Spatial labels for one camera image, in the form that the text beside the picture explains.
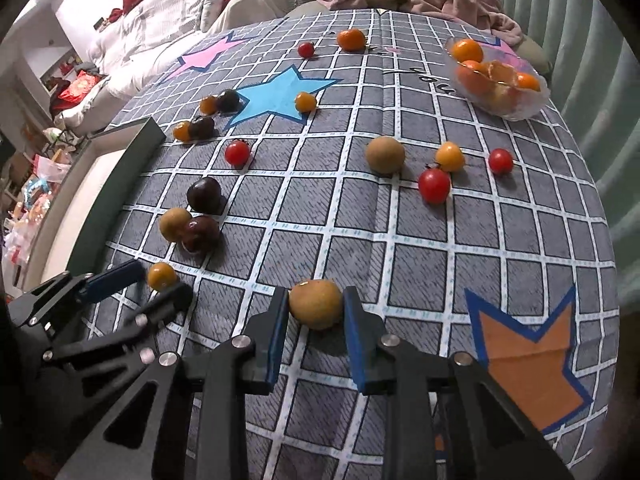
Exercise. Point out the yellow tomato on blue star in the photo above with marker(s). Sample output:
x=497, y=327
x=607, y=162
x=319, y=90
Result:
x=305, y=103

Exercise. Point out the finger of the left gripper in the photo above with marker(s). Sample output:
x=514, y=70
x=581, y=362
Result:
x=133, y=343
x=55, y=302

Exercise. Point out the dark plum lower left pair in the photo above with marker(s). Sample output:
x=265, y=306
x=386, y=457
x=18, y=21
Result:
x=202, y=128

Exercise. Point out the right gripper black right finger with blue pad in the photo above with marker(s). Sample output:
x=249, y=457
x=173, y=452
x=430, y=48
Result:
x=430, y=398

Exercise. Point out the dark green white tray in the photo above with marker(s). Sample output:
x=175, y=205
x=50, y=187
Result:
x=83, y=212

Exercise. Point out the clear glass fruit bowl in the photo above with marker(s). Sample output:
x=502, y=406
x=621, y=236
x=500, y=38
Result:
x=510, y=103

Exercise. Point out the mint green curtain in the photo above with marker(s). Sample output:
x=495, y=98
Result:
x=595, y=85

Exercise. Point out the small red tomato far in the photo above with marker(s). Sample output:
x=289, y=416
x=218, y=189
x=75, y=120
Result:
x=305, y=50

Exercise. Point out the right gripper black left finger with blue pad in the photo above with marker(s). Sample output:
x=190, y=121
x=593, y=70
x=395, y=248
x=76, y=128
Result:
x=144, y=435

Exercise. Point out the yellow tomato upper left pair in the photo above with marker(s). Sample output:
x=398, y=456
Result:
x=208, y=105

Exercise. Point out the grey checked star tablecloth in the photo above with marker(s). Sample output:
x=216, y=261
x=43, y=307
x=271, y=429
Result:
x=517, y=270

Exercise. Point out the peeled mandarin in bowl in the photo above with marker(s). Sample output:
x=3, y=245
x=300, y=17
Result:
x=501, y=73

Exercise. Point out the white covered sofa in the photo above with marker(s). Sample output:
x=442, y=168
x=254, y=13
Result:
x=141, y=44

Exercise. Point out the orange mandarin on table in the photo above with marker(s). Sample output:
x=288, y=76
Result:
x=351, y=40

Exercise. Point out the orange mandarin top in bowl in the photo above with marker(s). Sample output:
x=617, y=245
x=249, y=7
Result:
x=465, y=50

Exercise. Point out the dark plum pair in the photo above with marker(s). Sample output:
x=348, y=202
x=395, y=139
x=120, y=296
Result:
x=228, y=101
x=202, y=128

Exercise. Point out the colourful clutter pile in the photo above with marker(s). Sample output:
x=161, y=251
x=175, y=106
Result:
x=28, y=186

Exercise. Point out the orange mandarin right in bowl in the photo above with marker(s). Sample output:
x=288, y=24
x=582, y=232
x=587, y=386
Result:
x=527, y=81

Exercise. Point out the yellow tomato lower left pair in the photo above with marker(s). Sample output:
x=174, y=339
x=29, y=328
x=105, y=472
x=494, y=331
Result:
x=181, y=132

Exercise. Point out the orange mandarin left in bowl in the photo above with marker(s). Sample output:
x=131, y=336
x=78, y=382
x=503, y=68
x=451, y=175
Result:
x=473, y=76

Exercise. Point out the red cushion on floor side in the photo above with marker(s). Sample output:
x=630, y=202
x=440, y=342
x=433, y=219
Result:
x=68, y=94

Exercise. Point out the yellow tomato pair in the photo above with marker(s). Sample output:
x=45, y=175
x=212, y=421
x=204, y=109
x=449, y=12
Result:
x=208, y=105
x=181, y=132

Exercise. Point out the dark plum upper left pair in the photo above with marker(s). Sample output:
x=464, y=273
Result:
x=228, y=101

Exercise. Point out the orange mandarin in bowl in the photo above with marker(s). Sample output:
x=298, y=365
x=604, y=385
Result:
x=473, y=76
x=527, y=81
x=465, y=50

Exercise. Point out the dark red plum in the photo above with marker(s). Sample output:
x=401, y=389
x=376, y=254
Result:
x=200, y=234

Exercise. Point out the brown longan front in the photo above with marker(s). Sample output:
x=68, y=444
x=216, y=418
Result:
x=317, y=304

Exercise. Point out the brown longan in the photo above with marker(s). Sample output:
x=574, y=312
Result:
x=317, y=304
x=385, y=155
x=172, y=224

